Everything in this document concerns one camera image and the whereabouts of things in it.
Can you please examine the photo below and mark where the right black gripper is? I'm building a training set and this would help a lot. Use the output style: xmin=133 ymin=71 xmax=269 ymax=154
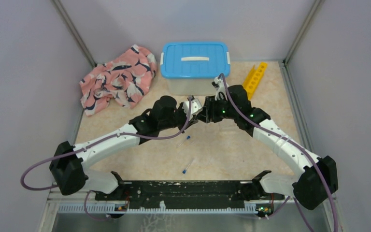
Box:
xmin=197 ymin=94 xmax=238 ymax=123

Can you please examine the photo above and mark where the blue plastic bin lid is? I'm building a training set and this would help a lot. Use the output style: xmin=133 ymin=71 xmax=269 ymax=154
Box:
xmin=160 ymin=41 xmax=230 ymax=80

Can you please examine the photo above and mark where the pink patterned cloth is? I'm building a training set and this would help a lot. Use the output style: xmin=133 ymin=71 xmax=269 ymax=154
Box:
xmin=79 ymin=44 xmax=158 ymax=116

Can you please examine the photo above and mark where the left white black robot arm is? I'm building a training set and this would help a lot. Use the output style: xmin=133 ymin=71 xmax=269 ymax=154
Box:
xmin=49 ymin=96 xmax=202 ymax=200

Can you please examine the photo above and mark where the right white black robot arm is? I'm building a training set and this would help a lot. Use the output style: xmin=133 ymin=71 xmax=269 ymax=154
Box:
xmin=198 ymin=83 xmax=338 ymax=210

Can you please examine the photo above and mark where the yellow test tube rack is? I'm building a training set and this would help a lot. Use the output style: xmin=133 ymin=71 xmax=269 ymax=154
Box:
xmin=243 ymin=62 xmax=268 ymax=100

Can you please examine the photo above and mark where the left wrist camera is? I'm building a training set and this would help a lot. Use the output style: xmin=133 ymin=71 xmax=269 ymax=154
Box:
xmin=182 ymin=98 xmax=203 ymax=120

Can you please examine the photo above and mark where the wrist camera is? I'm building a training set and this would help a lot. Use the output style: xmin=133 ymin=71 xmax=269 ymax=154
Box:
xmin=182 ymin=98 xmax=203 ymax=120
xmin=212 ymin=76 xmax=227 ymax=101

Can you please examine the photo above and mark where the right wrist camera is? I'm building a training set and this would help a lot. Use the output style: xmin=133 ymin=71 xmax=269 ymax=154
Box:
xmin=212 ymin=76 xmax=227 ymax=101

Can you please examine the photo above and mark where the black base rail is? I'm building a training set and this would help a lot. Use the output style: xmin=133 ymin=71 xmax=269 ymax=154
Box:
xmin=95 ymin=180 xmax=285 ymax=209

